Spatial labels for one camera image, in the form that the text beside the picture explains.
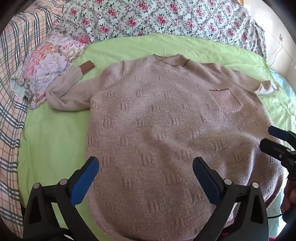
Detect light blue patterned sheet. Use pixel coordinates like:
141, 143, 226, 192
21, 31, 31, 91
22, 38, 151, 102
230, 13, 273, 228
266, 66, 296, 241

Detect plaid striped blanket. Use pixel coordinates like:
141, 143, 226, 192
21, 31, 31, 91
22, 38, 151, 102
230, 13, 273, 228
0, 9, 63, 237

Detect rose print floral quilt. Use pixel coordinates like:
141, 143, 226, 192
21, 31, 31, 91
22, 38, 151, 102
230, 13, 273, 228
55, 0, 267, 58

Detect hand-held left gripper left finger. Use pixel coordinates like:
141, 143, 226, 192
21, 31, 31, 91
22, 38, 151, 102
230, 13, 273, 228
23, 157, 100, 241

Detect white cable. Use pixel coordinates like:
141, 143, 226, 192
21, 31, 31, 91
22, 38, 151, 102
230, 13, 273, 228
268, 39, 284, 67

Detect large flower print pillow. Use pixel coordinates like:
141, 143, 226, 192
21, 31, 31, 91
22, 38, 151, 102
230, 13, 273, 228
10, 32, 90, 109

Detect beige knitted sweater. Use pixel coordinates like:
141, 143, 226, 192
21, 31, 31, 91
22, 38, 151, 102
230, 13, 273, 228
46, 54, 285, 241

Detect person's right hand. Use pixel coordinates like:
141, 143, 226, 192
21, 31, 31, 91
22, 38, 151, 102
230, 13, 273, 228
281, 183, 296, 214

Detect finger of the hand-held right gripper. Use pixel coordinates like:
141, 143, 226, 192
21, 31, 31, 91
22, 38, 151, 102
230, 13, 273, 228
259, 138, 296, 165
268, 126, 296, 144

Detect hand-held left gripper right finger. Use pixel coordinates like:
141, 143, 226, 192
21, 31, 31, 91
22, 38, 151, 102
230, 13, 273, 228
192, 157, 270, 241

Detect green bed sheet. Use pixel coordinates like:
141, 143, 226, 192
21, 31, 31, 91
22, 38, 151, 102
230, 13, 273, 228
17, 34, 296, 241

